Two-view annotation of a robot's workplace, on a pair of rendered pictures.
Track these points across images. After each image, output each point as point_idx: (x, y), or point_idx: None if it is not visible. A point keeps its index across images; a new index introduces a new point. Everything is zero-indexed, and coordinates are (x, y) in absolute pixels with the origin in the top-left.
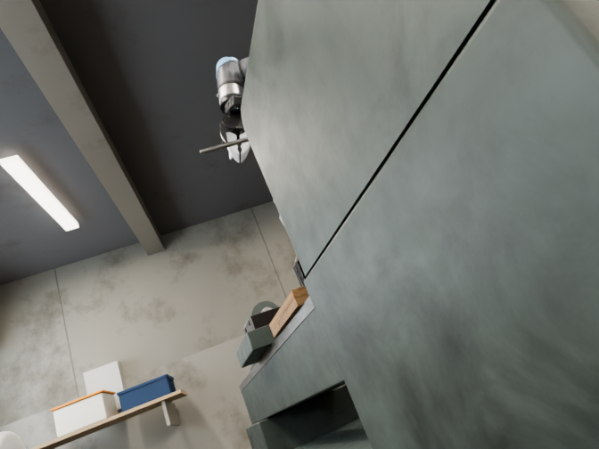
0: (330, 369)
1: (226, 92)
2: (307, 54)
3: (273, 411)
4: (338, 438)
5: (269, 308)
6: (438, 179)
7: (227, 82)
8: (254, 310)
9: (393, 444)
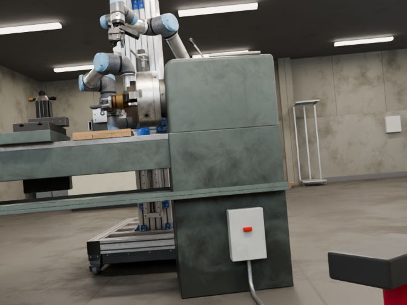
0: (134, 164)
1: (123, 19)
2: (230, 91)
3: None
4: None
5: None
6: (251, 138)
7: (123, 14)
8: None
9: (189, 187)
